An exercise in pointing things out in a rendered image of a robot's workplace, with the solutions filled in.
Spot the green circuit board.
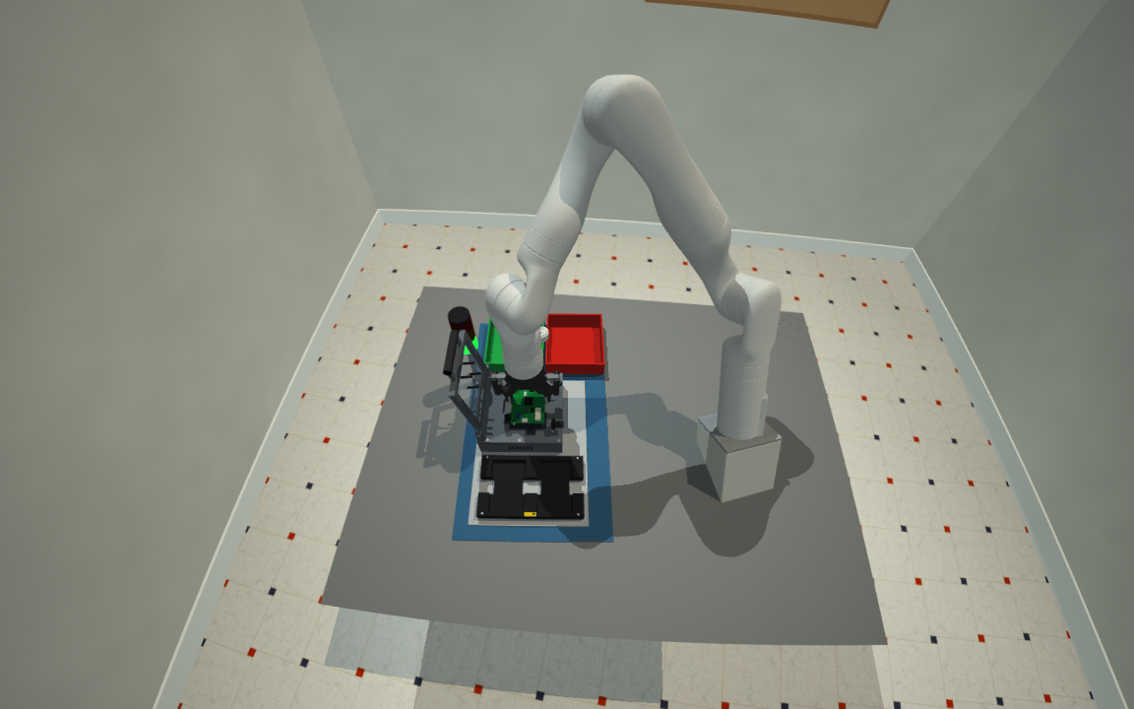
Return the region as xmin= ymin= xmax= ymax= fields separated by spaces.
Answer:
xmin=511 ymin=390 xmax=545 ymax=423

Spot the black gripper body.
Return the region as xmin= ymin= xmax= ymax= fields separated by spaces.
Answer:
xmin=503 ymin=368 xmax=545 ymax=390

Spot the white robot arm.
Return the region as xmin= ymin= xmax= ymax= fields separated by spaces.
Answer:
xmin=485 ymin=75 xmax=782 ymax=440

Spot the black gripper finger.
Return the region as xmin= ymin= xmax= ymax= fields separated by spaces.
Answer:
xmin=491 ymin=370 xmax=522 ymax=405
xmin=530 ymin=371 xmax=560 ymax=405

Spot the green bin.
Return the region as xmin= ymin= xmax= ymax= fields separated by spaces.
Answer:
xmin=484 ymin=316 xmax=544 ymax=372

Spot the red bin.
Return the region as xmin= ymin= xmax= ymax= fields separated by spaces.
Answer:
xmin=545 ymin=313 xmax=606 ymax=374

